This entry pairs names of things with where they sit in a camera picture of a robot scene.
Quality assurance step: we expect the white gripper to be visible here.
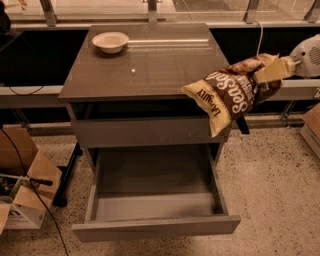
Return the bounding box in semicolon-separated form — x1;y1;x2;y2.
253;34;320;83

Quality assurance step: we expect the brown chip bag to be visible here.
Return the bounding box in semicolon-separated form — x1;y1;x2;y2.
180;53;282;137

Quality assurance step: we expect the grey drawer cabinet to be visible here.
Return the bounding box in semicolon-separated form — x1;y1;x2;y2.
59;24;228;164

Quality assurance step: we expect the open grey lower drawer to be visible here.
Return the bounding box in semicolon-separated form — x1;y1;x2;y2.
72;144;241;242

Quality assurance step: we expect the closed grey upper drawer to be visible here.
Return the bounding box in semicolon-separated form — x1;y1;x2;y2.
71;117;231;148

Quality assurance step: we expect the cardboard box at right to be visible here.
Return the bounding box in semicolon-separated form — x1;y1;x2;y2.
300;103;320;159

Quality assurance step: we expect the white bowl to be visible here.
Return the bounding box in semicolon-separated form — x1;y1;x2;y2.
92;32;129;54

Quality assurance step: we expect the black table leg stand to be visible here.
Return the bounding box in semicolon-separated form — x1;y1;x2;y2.
53;143;83;207

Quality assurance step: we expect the open cardboard box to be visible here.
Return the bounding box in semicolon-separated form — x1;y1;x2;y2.
0;128;62;234

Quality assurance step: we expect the white hanging cable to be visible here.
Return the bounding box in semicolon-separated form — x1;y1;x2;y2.
255;20;264;57

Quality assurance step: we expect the black cable at left rail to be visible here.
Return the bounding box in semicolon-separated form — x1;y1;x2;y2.
3;83;46;97

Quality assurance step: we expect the black handled tool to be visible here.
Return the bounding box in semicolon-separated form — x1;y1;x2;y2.
0;173;53;186

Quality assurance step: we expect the black cable on floor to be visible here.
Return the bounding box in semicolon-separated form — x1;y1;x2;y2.
0;128;70;256

